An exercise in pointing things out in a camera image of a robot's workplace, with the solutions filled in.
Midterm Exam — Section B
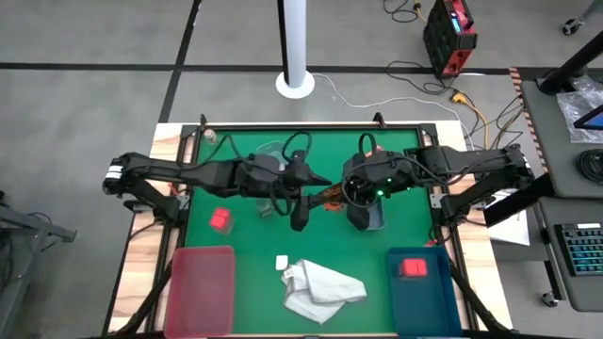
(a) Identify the white floor cable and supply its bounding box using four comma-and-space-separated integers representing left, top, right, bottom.
312, 73, 478, 153

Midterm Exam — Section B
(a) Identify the tablet screen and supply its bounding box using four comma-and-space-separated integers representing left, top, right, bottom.
572, 104, 603, 131

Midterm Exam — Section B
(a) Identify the pink plastic bin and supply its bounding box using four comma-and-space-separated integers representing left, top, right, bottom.
163, 245, 237, 339

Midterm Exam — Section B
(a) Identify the backlit keyboard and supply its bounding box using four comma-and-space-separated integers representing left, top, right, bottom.
554, 221, 603, 278

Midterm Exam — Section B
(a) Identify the black floor cable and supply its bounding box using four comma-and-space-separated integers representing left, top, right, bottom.
382, 0, 420, 24
384, 59, 457, 96

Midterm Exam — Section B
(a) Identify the dark blue plastic bin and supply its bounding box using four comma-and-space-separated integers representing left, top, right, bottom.
385, 246, 464, 338

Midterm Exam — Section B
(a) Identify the chair caster wheel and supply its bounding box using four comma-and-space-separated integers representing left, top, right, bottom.
561, 16, 586, 37

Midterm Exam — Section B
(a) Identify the grey keyboard desk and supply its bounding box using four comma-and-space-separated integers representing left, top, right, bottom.
535, 195, 603, 314

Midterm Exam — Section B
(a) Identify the black desk leg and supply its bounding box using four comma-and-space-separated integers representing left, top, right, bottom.
482, 171, 558, 229

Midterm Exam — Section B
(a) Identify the clear plastic bag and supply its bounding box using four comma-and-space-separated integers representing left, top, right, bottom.
555, 74, 603, 145

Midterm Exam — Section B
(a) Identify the red and black power station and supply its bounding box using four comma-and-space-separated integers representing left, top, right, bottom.
422, 0, 479, 80

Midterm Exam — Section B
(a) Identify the grey metal stand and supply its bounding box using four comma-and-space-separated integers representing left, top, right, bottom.
0, 190, 78, 339

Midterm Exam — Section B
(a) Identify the white paper sheet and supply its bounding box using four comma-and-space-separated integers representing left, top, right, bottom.
486, 187, 532, 248

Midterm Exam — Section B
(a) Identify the green table mat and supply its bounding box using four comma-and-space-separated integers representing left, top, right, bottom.
183, 127, 437, 336

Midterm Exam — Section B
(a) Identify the yellow extension cable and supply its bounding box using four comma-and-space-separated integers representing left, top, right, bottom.
448, 90, 492, 153

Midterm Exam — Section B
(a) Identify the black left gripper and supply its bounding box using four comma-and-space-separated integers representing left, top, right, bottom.
247, 151, 334, 233

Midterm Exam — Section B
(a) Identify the clear plastic container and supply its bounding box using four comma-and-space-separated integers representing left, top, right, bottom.
255, 139, 289, 161

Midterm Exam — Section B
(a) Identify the white knitted cloth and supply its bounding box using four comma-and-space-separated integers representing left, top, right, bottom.
281, 258, 368, 326

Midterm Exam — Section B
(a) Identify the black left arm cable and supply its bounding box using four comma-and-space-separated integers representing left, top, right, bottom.
206, 130, 315, 218

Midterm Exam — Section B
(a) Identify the dull blue-grey small basket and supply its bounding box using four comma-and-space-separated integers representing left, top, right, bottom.
349, 196, 388, 232

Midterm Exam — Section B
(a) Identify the coiled black cable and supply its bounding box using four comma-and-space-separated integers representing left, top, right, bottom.
578, 148, 603, 186

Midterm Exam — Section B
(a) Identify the white pole with round base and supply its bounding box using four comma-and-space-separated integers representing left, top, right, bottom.
274, 0, 317, 101

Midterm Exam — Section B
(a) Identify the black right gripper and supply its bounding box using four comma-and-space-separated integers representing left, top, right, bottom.
341, 149, 419, 233

